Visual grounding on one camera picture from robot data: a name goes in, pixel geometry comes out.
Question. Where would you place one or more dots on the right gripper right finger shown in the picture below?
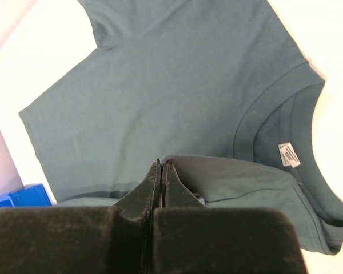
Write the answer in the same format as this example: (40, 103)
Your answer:
(190, 238)

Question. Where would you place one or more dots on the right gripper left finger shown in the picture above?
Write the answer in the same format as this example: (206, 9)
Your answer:
(100, 239)

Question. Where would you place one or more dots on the teal grey t-shirt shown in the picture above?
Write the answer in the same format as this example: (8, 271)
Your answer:
(218, 88)

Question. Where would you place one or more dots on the blue plastic bin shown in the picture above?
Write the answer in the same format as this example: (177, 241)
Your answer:
(34, 196)

